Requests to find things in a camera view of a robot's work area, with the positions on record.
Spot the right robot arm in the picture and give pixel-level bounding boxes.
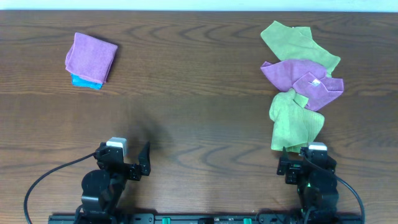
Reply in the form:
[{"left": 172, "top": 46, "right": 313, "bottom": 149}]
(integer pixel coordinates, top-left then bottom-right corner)
[{"left": 277, "top": 142, "right": 339, "bottom": 223}]

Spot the crumpled purple cloth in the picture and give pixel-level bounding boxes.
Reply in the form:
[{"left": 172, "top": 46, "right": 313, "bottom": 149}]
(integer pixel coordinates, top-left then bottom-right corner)
[{"left": 261, "top": 59, "right": 344, "bottom": 111}]

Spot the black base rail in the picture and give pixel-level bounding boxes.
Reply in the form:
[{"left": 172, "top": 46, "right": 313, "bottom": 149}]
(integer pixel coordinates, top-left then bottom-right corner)
[{"left": 47, "top": 212, "right": 364, "bottom": 224}]

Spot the folded blue cloth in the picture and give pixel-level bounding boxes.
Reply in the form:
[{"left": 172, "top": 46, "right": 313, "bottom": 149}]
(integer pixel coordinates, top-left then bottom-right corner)
[{"left": 71, "top": 73, "right": 103, "bottom": 90}]

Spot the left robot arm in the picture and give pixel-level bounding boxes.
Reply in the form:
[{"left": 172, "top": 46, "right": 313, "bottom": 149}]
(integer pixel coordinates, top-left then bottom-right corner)
[{"left": 73, "top": 138, "right": 151, "bottom": 223}]

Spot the olive green cloth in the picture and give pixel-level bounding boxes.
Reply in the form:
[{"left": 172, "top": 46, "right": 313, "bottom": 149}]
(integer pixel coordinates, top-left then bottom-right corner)
[{"left": 260, "top": 21, "right": 341, "bottom": 77}]

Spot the folded purple cloth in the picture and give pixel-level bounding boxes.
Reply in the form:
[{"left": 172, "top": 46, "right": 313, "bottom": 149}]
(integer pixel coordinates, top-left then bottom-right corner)
[{"left": 65, "top": 32, "right": 118, "bottom": 84}]

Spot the light green cloth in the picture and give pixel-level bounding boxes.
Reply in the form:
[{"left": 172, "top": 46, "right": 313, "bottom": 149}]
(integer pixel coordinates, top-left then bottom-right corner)
[{"left": 269, "top": 88, "right": 325, "bottom": 152}]

